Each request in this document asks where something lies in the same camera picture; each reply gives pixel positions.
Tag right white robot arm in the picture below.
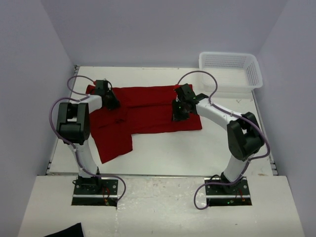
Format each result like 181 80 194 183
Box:
172 84 265 194

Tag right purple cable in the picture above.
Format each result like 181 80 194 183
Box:
194 70 270 210

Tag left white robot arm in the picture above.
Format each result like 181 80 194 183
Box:
49 80 120 194

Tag red t-shirt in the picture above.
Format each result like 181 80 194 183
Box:
90 85 202 163

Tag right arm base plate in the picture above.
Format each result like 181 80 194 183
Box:
205 177 252 207

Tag black cloth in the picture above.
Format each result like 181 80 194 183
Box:
45 223 84 237

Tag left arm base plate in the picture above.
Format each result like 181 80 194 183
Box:
72 176 118 207

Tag white plastic basket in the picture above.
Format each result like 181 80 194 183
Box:
198 52 263 93

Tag purple cable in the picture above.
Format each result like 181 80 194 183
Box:
48 75 127 203
194 70 270 210

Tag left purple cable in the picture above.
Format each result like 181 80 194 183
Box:
48 75 127 203

